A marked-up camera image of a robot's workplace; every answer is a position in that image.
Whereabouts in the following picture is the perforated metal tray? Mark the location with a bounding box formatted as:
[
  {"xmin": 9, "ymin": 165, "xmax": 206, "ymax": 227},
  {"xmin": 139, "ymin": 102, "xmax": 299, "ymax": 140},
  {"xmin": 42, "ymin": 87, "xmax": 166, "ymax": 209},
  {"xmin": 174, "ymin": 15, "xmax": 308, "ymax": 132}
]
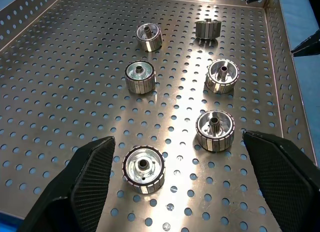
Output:
[{"xmin": 0, "ymin": 0, "xmax": 319, "ymax": 232}]

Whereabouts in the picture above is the metal rotor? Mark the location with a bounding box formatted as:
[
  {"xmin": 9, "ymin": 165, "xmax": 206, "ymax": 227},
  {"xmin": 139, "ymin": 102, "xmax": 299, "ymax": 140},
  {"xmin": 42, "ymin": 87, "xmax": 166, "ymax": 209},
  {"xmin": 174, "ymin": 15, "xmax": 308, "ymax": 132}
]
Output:
[
  {"xmin": 124, "ymin": 60, "xmax": 157, "ymax": 95},
  {"xmin": 194, "ymin": 18, "xmax": 222, "ymax": 41},
  {"xmin": 204, "ymin": 58, "xmax": 241, "ymax": 95},
  {"xmin": 194, "ymin": 109, "xmax": 236, "ymax": 152},
  {"xmin": 121, "ymin": 145, "xmax": 167, "ymax": 195},
  {"xmin": 135, "ymin": 22, "xmax": 163, "ymax": 53}
]

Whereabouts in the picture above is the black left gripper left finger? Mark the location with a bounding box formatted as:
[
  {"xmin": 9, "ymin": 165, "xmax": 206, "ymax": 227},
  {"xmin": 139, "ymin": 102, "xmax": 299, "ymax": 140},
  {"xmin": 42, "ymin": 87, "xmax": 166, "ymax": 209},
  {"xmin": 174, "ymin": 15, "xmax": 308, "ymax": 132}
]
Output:
[{"xmin": 18, "ymin": 135, "xmax": 116, "ymax": 232}]

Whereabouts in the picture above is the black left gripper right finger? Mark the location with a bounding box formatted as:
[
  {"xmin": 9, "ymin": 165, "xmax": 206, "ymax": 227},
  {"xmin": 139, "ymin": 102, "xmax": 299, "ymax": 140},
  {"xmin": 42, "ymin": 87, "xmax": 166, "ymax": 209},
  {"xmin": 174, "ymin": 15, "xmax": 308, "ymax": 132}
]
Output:
[{"xmin": 242, "ymin": 130, "xmax": 320, "ymax": 232}]

